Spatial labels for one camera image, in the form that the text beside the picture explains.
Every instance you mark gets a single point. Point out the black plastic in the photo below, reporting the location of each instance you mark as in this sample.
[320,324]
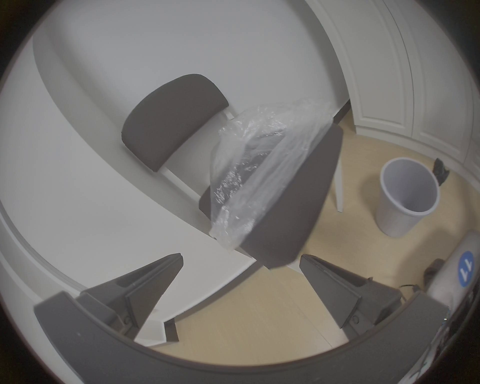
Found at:
[440,170]

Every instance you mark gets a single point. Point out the white trash bin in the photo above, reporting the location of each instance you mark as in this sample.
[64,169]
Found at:
[393,221]

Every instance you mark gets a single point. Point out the dark grey padded white chair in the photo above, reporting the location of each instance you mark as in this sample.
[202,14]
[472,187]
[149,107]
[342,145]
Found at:
[172,112]

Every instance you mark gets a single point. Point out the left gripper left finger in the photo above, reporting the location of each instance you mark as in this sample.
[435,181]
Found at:
[142,296]

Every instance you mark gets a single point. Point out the white wardrobe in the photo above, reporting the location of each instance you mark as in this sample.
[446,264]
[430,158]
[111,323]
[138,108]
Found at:
[375,75]

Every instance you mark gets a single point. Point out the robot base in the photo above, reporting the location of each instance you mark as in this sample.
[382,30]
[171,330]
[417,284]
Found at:
[444,287]

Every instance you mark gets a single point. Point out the clear plastic bag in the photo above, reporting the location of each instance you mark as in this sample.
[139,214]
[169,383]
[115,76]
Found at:
[255,168]

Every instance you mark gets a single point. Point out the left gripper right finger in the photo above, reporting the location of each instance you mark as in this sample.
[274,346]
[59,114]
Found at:
[345,296]

